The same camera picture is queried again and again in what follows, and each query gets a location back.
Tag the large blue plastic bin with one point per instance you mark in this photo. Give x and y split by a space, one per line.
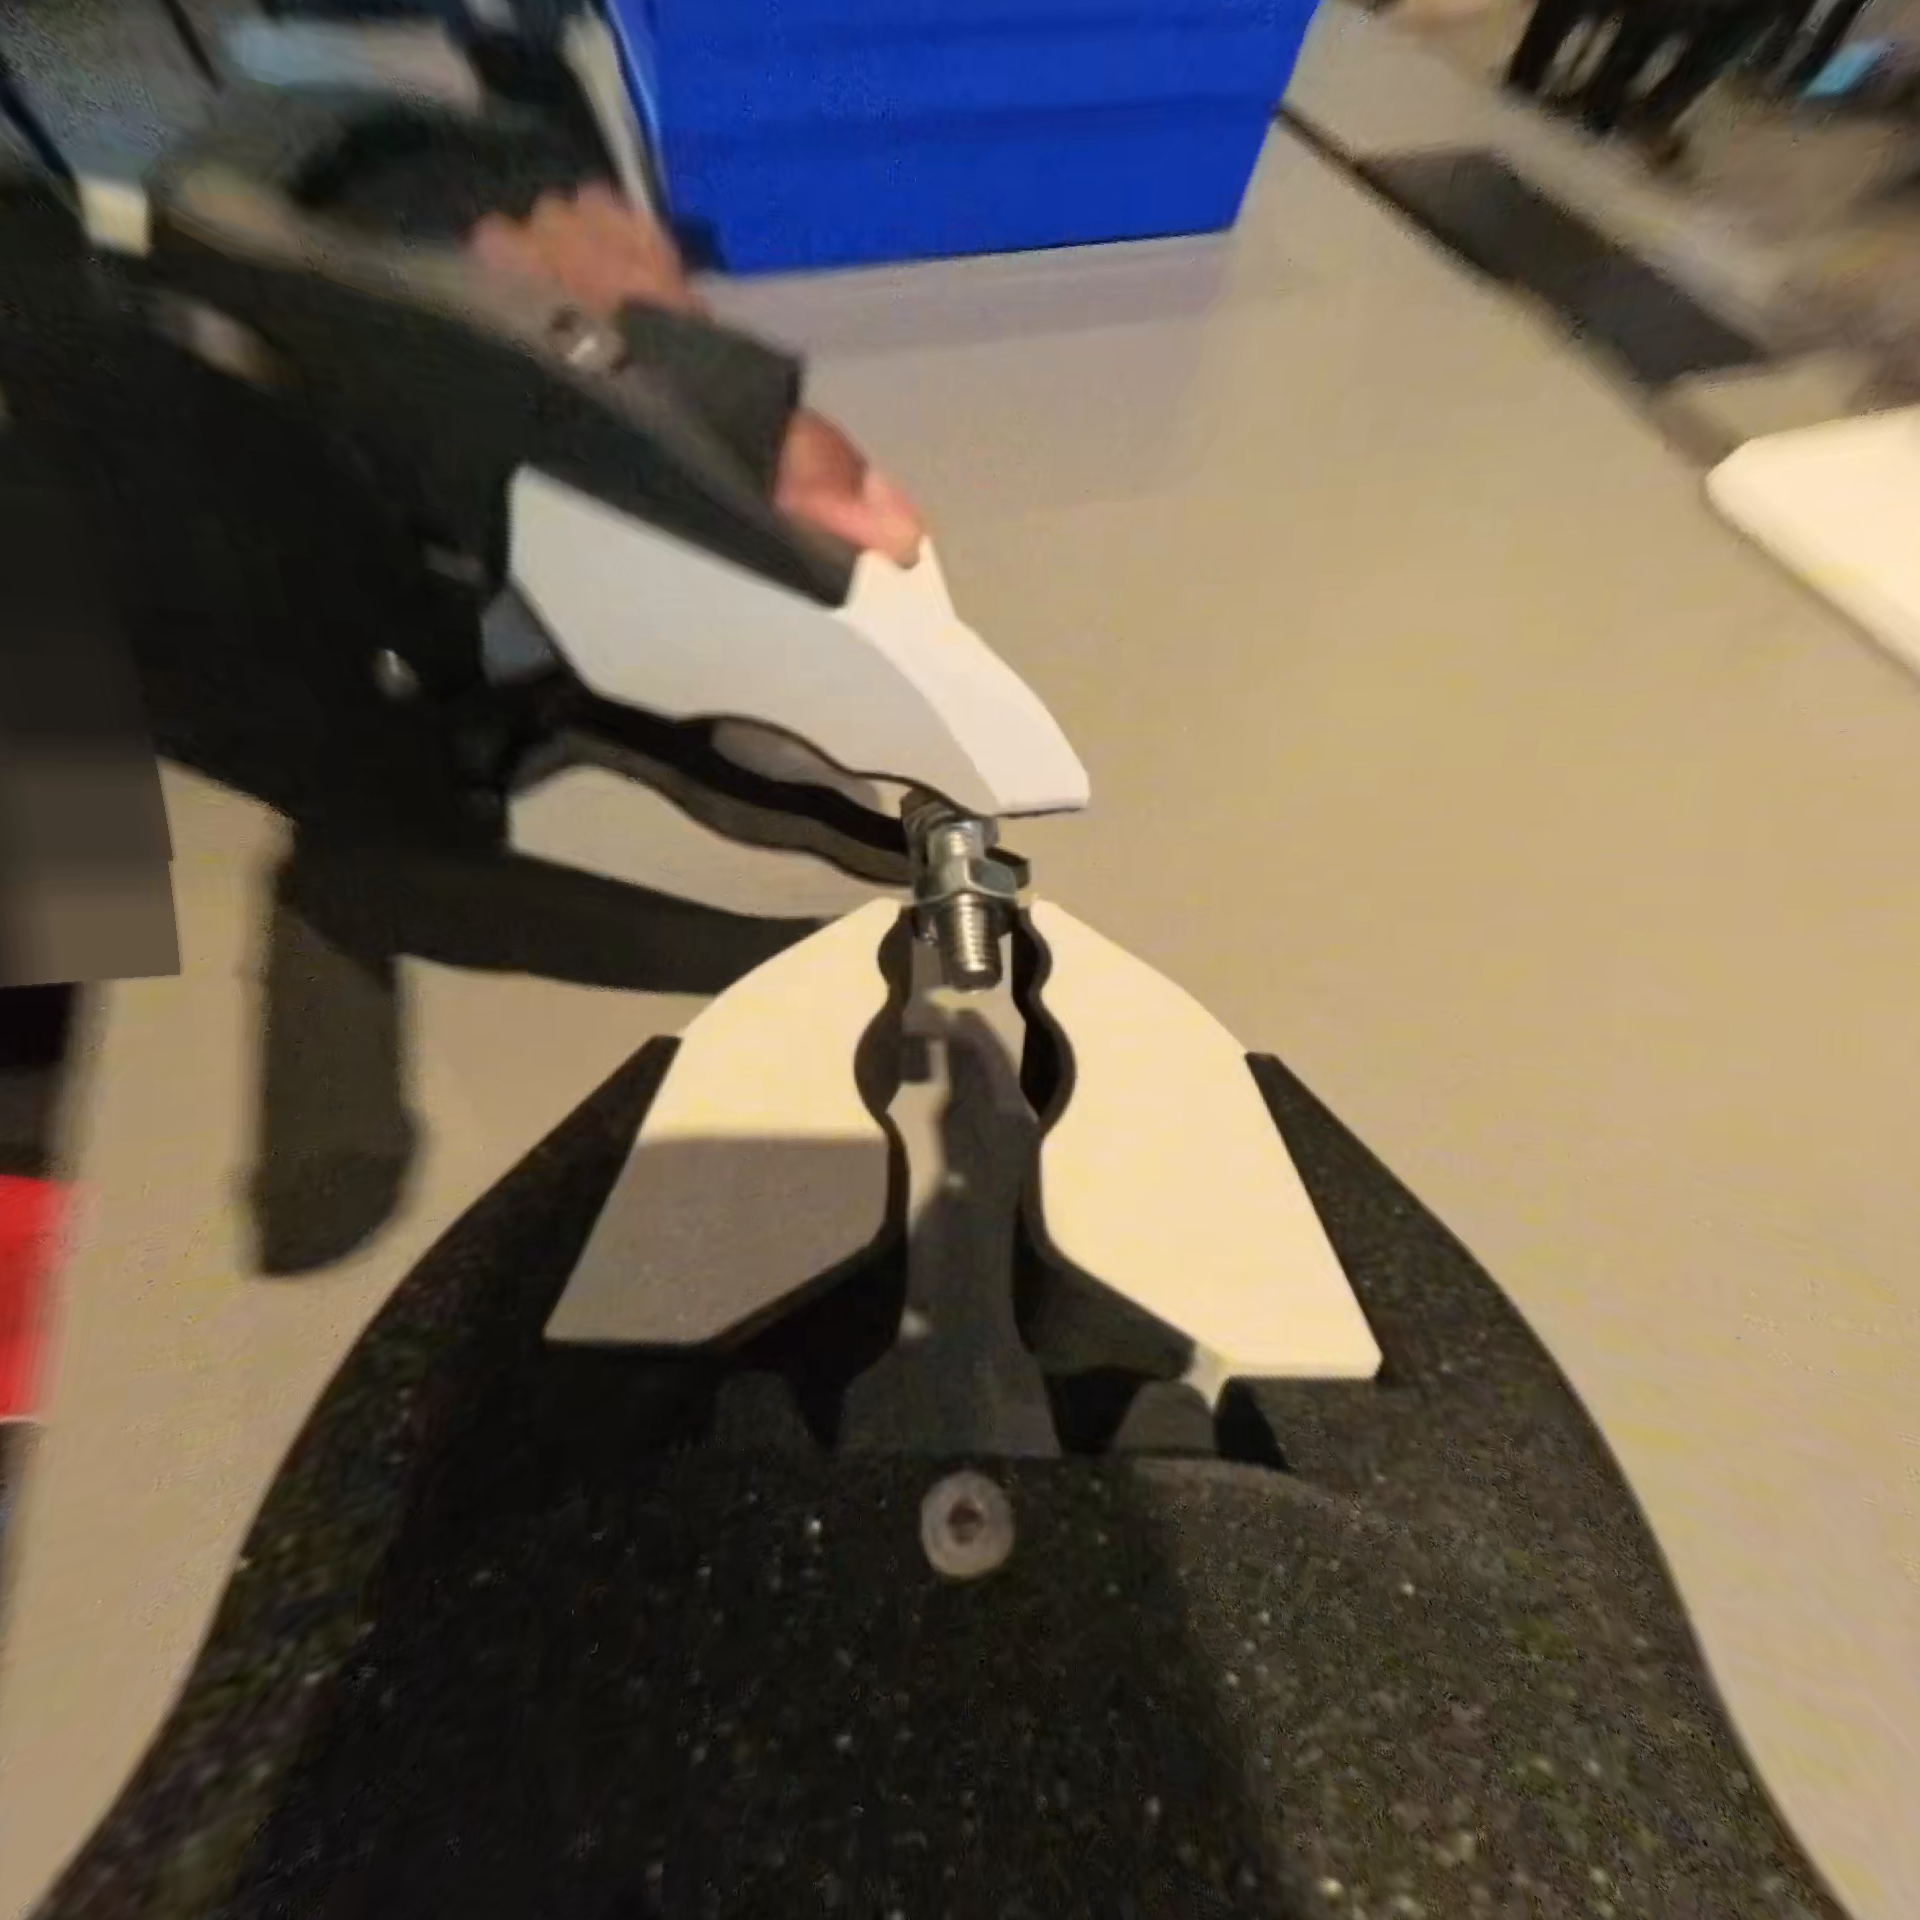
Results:
960 136

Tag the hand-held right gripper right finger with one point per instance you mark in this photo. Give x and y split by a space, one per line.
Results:
1184 1184

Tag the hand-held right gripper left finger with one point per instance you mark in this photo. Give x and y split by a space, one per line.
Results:
750 1109

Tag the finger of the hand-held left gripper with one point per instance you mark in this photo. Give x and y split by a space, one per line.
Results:
795 764
720 630

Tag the silver hex nut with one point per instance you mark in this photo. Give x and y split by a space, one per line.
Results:
960 882

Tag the person's left hand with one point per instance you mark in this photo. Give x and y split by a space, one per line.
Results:
849 480

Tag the silver hex bolt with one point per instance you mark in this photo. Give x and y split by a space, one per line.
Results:
972 953

